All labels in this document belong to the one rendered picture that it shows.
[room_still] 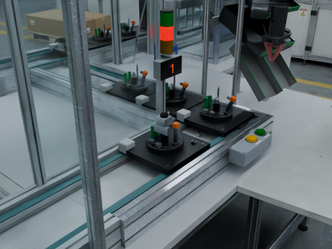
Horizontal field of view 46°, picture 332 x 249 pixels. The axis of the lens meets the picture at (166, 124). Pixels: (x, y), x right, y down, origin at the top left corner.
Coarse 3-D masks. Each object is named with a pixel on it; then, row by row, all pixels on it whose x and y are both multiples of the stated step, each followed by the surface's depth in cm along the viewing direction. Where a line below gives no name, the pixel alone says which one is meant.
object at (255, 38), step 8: (224, 8) 173; (232, 8) 178; (248, 8) 179; (224, 16) 175; (232, 16) 171; (248, 16) 180; (224, 24) 176; (232, 24) 172; (248, 24) 182; (256, 24) 178; (232, 32) 174; (248, 32) 178; (256, 32) 179; (264, 32) 176; (248, 40) 169; (256, 40) 175; (256, 48) 166; (264, 48) 172; (272, 48) 174
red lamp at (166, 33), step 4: (160, 28) 142; (164, 28) 141; (168, 28) 141; (172, 28) 142; (160, 32) 143; (164, 32) 141; (168, 32) 141; (172, 32) 142; (160, 36) 143; (164, 36) 142; (168, 36) 142; (172, 36) 143; (164, 40) 143; (168, 40) 142
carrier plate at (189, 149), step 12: (180, 132) 151; (144, 144) 143; (192, 144) 143; (204, 144) 143; (132, 156) 138; (144, 156) 136; (156, 156) 136; (168, 156) 136; (180, 156) 136; (192, 156) 137; (156, 168) 132; (168, 168) 129
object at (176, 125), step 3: (174, 123) 135; (177, 123) 135; (171, 126) 136; (174, 126) 135; (177, 126) 135; (174, 129) 136; (177, 129) 136; (174, 132) 136; (177, 132) 137; (174, 135) 137; (177, 135) 137; (174, 138) 137; (177, 138) 138; (174, 141) 138; (177, 141) 138
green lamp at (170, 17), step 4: (160, 12) 140; (172, 12) 139; (160, 16) 140; (164, 16) 139; (168, 16) 139; (172, 16) 140; (160, 20) 141; (164, 20) 139; (168, 20) 139; (172, 20) 140; (160, 24) 141; (164, 24) 140; (168, 24) 140; (172, 24) 141
